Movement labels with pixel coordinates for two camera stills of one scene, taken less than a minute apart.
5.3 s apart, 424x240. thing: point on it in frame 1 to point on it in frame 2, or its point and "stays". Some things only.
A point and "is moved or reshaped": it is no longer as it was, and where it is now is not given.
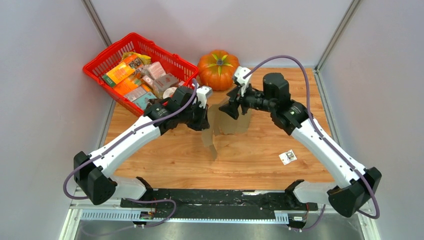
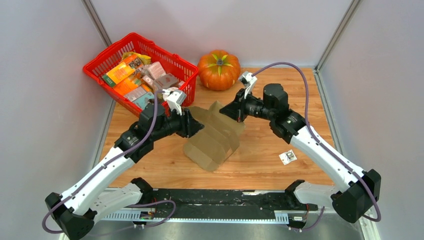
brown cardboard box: [220, 122] is moved or reshaped
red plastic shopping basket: [187, 72] stays
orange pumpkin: [216, 69] stays
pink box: [156, 70] stays
